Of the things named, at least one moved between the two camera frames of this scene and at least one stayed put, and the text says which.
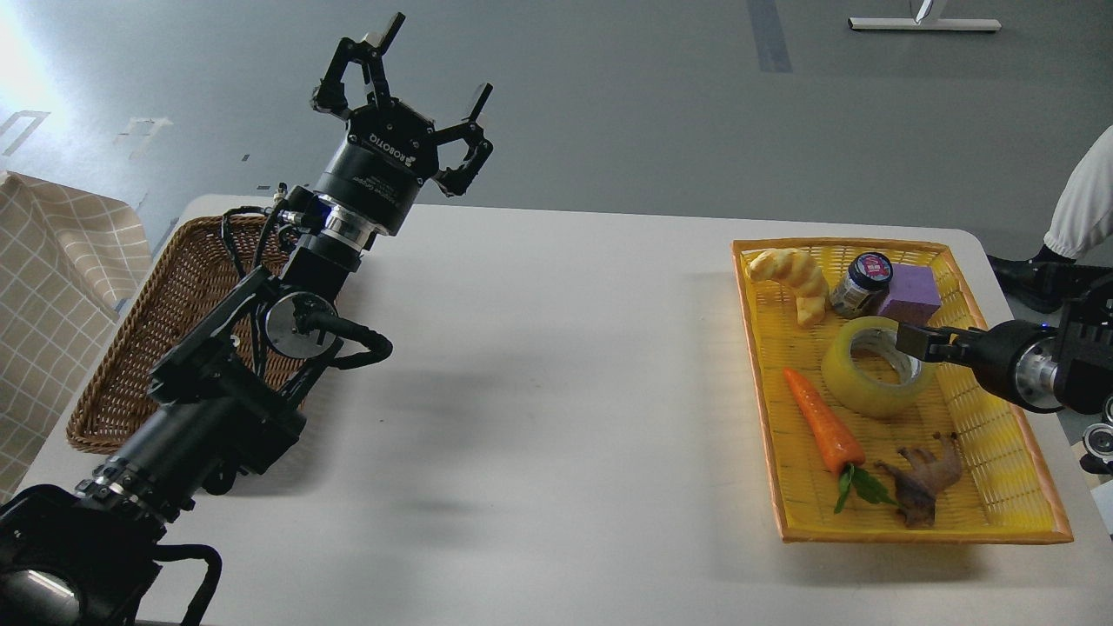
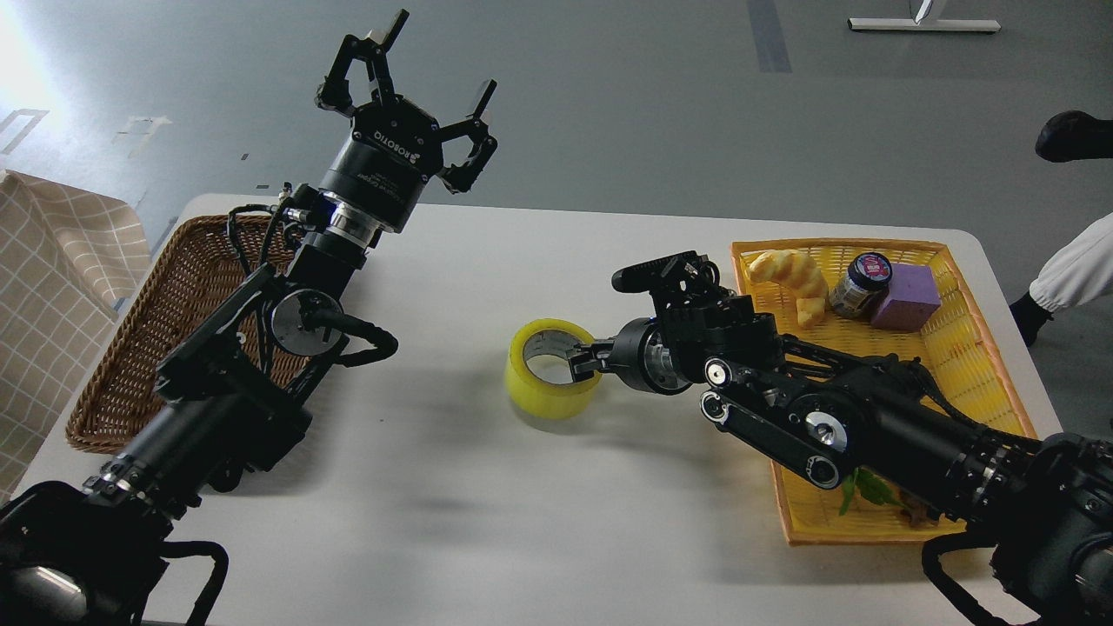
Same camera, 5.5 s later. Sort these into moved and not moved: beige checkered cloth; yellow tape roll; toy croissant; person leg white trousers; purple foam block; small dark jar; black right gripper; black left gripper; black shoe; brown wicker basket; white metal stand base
Moved: black shoe; yellow tape roll; black right gripper; person leg white trousers
Not moved: brown wicker basket; small dark jar; black left gripper; toy croissant; white metal stand base; beige checkered cloth; purple foam block
